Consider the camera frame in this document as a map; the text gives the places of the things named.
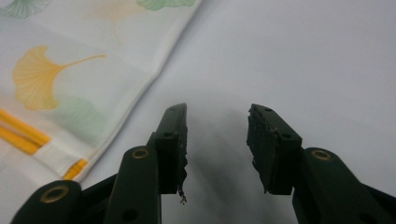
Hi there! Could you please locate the white leaf-print cloth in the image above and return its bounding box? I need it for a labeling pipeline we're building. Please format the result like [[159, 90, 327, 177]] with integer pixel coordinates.
[[0, 0, 204, 224]]

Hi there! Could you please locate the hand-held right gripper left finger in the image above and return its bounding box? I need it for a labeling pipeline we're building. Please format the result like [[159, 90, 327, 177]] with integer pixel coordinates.
[[103, 103, 189, 224]]

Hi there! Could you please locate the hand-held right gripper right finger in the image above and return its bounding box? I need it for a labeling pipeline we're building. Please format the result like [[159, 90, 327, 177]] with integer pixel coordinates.
[[246, 104, 396, 224]]

